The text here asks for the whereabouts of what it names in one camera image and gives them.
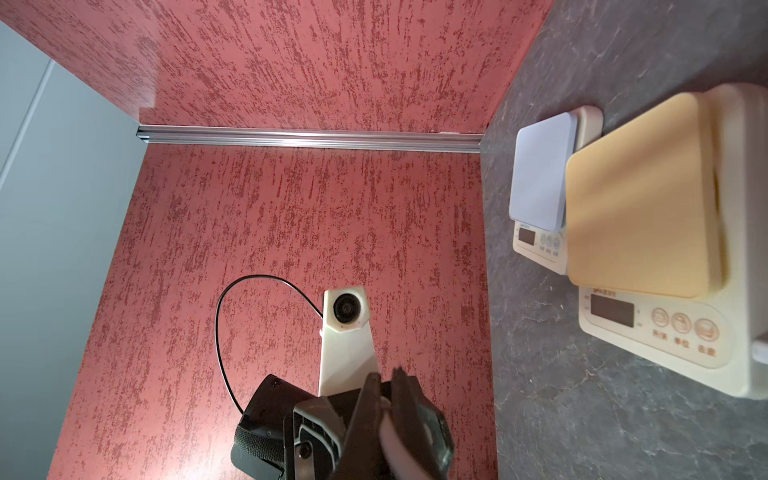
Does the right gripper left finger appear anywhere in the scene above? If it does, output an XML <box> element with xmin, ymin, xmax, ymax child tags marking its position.
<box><xmin>331</xmin><ymin>373</ymin><xmax>384</xmax><ymax>479</ymax></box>

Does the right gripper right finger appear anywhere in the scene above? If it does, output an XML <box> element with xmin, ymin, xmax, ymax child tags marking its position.
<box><xmin>391</xmin><ymin>368</ymin><xmax>443</xmax><ymax>479</ymax></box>

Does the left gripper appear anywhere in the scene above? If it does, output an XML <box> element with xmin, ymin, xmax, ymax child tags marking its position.
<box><xmin>230</xmin><ymin>374</ymin><xmax>455</xmax><ymax>480</ymax></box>

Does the lavender kitchen scale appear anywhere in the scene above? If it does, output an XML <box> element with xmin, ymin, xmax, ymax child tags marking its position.
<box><xmin>508</xmin><ymin>105</ymin><xmax>604</xmax><ymax>275</ymax></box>

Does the yellow kitchen scale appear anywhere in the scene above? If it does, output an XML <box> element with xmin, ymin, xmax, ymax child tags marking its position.
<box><xmin>566</xmin><ymin>83</ymin><xmax>767</xmax><ymax>400</ymax></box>

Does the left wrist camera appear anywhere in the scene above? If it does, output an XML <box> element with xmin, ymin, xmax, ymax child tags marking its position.
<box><xmin>318</xmin><ymin>286</ymin><xmax>380</xmax><ymax>397</ymax></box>

